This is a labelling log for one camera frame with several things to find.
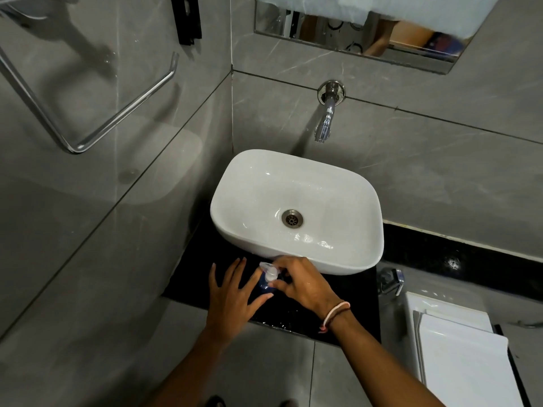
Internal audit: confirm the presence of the person's left hand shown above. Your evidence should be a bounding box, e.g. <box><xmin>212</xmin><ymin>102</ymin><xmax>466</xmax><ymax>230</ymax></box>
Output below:
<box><xmin>206</xmin><ymin>257</ymin><xmax>275</xmax><ymax>336</ymax></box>

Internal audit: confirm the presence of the person's right hand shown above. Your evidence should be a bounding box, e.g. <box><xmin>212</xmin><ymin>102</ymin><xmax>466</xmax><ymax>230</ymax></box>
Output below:
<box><xmin>269</xmin><ymin>256</ymin><xmax>341</xmax><ymax>319</ymax></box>

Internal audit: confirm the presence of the person's right forearm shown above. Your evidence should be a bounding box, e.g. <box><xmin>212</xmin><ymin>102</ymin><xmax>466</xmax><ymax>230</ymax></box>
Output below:
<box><xmin>324</xmin><ymin>306</ymin><xmax>446</xmax><ymax>407</ymax></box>

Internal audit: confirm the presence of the person's left forearm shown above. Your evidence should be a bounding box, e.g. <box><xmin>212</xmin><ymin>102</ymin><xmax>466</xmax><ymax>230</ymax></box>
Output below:
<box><xmin>146</xmin><ymin>327</ymin><xmax>241</xmax><ymax>407</ymax></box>

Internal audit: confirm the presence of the pink thread wristband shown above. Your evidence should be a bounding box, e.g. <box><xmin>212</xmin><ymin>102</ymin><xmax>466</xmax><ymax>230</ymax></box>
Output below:
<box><xmin>318</xmin><ymin>301</ymin><xmax>351</xmax><ymax>334</ymax></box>

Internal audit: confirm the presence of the metal basin drain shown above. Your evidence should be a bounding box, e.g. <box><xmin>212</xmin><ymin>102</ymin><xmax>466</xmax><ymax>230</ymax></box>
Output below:
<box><xmin>281</xmin><ymin>209</ymin><xmax>305</xmax><ymax>229</ymax></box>

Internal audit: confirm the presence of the white ceramic wash basin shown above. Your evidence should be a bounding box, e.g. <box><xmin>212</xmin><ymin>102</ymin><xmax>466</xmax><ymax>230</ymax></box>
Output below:
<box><xmin>210</xmin><ymin>149</ymin><xmax>385</xmax><ymax>276</ymax></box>

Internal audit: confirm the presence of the chrome towel bar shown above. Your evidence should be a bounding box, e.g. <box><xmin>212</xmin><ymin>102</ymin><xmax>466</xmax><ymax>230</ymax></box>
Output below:
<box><xmin>0</xmin><ymin>46</ymin><xmax>180</xmax><ymax>155</ymax></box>

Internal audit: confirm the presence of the white toilet cistern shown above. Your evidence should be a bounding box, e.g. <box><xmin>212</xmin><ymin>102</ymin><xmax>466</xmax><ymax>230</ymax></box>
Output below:
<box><xmin>402</xmin><ymin>291</ymin><xmax>527</xmax><ymax>407</ymax></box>

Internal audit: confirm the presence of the chrome wall valve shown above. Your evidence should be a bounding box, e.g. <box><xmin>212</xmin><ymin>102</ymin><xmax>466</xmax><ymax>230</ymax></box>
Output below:
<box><xmin>378</xmin><ymin>267</ymin><xmax>406</xmax><ymax>296</ymax></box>

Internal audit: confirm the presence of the chrome wall faucet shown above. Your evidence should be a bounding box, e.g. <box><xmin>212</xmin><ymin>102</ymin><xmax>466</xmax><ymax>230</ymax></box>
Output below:
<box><xmin>314</xmin><ymin>80</ymin><xmax>346</xmax><ymax>144</ymax></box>

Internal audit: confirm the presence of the wall mirror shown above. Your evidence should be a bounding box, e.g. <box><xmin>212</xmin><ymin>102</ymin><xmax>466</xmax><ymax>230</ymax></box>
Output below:
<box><xmin>254</xmin><ymin>0</ymin><xmax>502</xmax><ymax>76</ymax></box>

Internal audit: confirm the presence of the black wall holder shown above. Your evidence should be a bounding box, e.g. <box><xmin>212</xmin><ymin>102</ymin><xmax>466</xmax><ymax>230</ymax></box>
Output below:
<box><xmin>171</xmin><ymin>0</ymin><xmax>203</xmax><ymax>46</ymax></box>

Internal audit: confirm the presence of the chrome wall shelf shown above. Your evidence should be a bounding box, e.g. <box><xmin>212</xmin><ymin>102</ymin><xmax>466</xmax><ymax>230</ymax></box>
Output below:
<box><xmin>0</xmin><ymin>0</ymin><xmax>49</xmax><ymax>19</ymax></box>

